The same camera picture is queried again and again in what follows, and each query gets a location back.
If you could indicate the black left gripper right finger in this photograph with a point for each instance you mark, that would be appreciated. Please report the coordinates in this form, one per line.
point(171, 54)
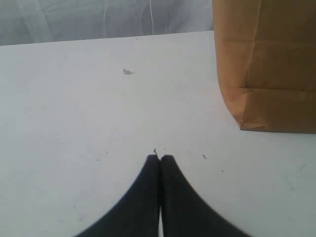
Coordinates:
point(184, 212)

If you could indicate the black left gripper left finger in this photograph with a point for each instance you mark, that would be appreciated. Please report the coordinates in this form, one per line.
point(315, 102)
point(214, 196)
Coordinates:
point(137, 213)

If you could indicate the brown paper shopping bag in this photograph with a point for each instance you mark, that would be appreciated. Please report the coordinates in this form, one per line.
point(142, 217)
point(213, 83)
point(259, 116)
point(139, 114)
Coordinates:
point(266, 63)

